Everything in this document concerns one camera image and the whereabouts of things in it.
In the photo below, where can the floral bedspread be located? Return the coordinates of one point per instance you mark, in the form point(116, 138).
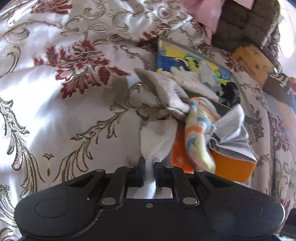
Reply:
point(69, 104)

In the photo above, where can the white sock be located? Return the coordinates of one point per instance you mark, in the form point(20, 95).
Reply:
point(189, 81)

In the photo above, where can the grey tray with cartoon print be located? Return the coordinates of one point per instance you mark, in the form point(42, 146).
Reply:
point(168, 53)

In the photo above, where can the orange soft cloth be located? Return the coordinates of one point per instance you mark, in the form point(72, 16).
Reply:
point(233, 166)

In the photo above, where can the grey sock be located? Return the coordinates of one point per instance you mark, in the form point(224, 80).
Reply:
point(161, 88)

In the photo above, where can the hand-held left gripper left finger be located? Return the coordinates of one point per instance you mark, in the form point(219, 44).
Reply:
point(140, 172)

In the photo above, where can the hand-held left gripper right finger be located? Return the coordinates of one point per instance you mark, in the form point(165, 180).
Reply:
point(160, 175)

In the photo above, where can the pink bed sheet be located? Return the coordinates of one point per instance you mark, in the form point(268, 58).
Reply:
point(208, 9)

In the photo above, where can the grey cloth with white trim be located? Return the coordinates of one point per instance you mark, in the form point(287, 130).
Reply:
point(233, 136)

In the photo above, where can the pastel striped soft cloth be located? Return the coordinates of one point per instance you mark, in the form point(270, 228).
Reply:
point(198, 139)

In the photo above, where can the brown quilted jacket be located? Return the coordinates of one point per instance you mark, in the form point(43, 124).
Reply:
point(242, 25)

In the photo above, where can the white cloth with blue print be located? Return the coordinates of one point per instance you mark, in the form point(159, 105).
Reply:
point(210, 71)

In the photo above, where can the dark striped sock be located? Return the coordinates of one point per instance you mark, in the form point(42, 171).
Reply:
point(231, 92)

